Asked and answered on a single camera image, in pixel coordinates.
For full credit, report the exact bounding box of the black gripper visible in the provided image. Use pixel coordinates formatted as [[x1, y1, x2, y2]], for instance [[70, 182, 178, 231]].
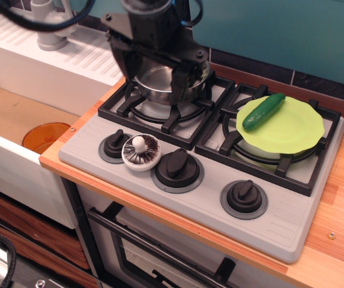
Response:
[[101, 8, 207, 105]]

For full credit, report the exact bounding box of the white toy mushroom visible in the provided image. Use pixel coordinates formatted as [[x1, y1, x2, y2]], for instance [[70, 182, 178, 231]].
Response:
[[121, 134, 161, 172]]

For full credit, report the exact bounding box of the green toy pickle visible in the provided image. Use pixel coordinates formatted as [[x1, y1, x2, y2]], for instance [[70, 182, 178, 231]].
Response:
[[243, 93, 286, 131]]

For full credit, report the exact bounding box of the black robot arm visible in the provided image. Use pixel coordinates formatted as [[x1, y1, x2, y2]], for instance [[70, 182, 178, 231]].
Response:
[[101, 1, 210, 106]]

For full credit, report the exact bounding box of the stainless steel pan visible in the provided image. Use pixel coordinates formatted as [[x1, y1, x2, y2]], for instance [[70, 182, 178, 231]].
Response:
[[134, 58, 210, 106]]

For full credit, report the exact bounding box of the black left stove knob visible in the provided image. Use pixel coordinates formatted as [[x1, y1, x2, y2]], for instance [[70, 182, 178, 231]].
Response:
[[98, 129, 131, 164]]

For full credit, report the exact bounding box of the black stove knob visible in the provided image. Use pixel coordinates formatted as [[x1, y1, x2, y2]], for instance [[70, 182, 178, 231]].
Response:
[[220, 180, 268, 220], [151, 148, 205, 194], [98, 129, 131, 164]]

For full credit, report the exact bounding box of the black middle stove knob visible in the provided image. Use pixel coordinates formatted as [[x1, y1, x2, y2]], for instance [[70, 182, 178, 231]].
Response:
[[151, 148, 205, 194]]

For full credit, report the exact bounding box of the light green plate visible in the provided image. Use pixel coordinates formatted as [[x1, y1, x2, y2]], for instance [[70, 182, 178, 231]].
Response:
[[235, 96, 325, 154]]

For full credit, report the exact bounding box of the black right stove knob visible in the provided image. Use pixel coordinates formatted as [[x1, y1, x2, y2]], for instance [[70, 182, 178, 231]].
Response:
[[220, 180, 268, 220]]

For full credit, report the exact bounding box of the grey toy stove top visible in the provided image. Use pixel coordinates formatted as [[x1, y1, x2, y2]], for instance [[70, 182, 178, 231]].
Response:
[[58, 76, 344, 265]]

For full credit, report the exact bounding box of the black left burner grate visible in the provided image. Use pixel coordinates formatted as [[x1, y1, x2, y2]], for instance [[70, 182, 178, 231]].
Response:
[[98, 71, 236, 150]]

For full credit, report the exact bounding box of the black burner grate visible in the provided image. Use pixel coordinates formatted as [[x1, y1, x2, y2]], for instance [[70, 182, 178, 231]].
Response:
[[195, 83, 344, 196], [98, 71, 236, 150]]

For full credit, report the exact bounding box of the grey toy faucet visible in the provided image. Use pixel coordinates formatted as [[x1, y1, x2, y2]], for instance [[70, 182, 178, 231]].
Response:
[[31, 0, 77, 51]]

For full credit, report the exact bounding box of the white toy sink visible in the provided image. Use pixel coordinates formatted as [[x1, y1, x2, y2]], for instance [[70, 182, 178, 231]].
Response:
[[0, 14, 122, 229]]

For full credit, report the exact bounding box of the orange translucent bowl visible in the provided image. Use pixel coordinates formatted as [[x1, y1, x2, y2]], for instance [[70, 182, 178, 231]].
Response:
[[22, 122, 70, 154]]

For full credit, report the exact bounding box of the black right burner grate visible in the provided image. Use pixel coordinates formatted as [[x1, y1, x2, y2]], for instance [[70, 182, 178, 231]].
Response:
[[195, 83, 344, 196]]

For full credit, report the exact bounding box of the wood pattern drawer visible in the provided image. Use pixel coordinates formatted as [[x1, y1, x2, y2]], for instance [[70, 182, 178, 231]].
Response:
[[0, 192, 98, 287]]

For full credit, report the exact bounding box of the silver screw on counter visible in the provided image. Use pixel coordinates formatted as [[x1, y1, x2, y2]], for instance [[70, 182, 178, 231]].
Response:
[[328, 232, 336, 239]]

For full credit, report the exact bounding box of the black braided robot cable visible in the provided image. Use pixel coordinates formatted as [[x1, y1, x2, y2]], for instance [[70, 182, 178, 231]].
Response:
[[0, 0, 204, 33]]

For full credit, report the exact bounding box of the oven door with black handle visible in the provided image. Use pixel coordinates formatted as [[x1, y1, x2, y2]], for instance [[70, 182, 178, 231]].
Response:
[[87, 201, 258, 288]]

